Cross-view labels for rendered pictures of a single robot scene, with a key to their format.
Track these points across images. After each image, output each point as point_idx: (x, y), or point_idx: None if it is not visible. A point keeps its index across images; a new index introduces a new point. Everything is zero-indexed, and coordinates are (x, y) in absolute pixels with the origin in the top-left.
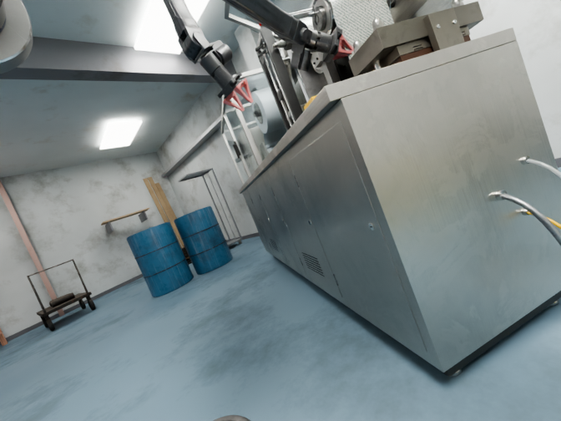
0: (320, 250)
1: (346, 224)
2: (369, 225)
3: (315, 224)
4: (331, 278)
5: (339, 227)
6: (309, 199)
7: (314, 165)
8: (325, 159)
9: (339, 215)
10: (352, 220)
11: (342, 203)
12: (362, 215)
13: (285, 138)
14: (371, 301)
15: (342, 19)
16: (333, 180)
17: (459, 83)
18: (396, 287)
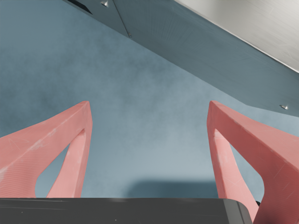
0: (113, 18)
1: (234, 78)
2: (282, 107)
3: (131, 19)
4: (117, 28)
5: (209, 65)
6: (143, 15)
7: (238, 53)
8: (294, 85)
9: (228, 72)
10: (254, 88)
11: (256, 84)
12: (281, 102)
13: (194, 18)
14: (197, 74)
15: None
16: (272, 84)
17: None
18: (256, 102)
